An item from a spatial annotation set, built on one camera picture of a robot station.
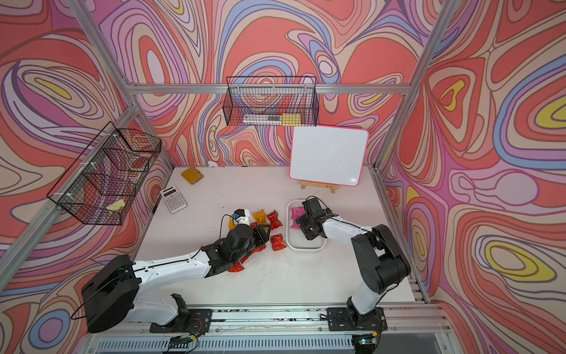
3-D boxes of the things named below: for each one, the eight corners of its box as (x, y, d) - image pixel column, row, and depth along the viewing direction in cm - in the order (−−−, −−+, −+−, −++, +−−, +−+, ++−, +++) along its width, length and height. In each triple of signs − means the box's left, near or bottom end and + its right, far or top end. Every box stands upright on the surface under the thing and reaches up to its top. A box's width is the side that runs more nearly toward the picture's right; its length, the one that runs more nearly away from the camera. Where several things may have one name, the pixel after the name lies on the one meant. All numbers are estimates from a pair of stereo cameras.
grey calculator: (171, 214, 104) (169, 211, 102) (161, 195, 111) (158, 191, 109) (188, 205, 107) (187, 202, 105) (177, 187, 115) (175, 183, 113)
